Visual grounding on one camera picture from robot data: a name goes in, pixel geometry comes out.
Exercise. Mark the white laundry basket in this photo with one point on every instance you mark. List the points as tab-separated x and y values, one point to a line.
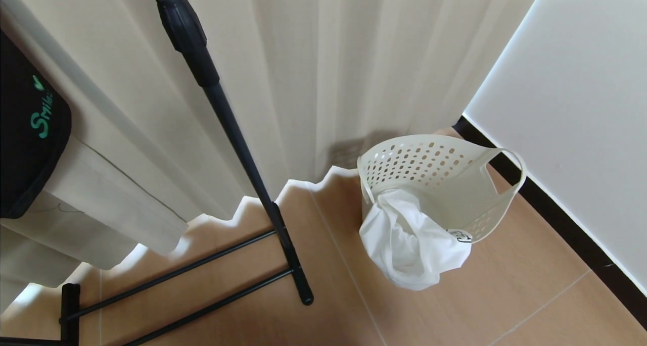
455	204

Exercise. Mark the white printed t-shirt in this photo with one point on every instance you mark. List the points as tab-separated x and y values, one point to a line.
409	245

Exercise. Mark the white curtain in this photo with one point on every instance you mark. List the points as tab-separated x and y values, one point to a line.
328	58

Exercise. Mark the black shorts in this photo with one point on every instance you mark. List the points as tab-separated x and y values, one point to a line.
20	159

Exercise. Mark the black clothes rack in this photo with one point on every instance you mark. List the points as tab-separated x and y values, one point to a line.
187	28

